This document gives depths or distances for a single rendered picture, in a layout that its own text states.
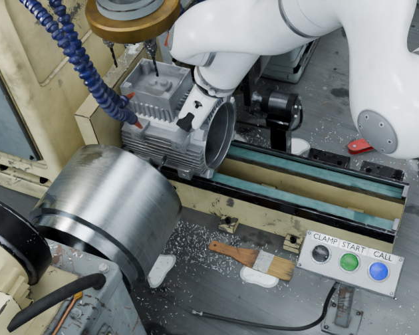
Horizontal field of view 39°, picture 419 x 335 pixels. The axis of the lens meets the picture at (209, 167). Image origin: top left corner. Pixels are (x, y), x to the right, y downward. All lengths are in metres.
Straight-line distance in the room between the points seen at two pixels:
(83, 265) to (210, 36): 0.41
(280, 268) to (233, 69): 0.51
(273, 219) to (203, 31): 0.57
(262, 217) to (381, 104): 0.79
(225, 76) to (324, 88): 0.73
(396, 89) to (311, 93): 1.11
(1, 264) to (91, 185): 0.30
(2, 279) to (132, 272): 0.31
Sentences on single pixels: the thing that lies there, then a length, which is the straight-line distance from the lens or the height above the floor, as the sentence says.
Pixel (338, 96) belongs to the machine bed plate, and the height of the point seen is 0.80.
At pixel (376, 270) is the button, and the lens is 1.04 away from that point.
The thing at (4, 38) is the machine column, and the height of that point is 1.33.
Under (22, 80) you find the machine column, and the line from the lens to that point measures 1.23.
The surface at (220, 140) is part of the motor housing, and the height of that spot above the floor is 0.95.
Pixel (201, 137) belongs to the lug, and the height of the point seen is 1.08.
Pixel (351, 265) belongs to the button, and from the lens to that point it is 1.04.
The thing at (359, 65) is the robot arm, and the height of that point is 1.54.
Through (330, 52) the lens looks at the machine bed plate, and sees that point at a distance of 1.84.
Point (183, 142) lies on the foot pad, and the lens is 1.22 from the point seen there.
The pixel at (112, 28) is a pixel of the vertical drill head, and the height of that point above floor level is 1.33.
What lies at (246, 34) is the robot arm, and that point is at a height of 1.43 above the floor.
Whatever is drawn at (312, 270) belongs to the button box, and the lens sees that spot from 1.05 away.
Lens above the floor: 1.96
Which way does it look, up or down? 49 degrees down
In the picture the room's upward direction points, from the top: 9 degrees counter-clockwise
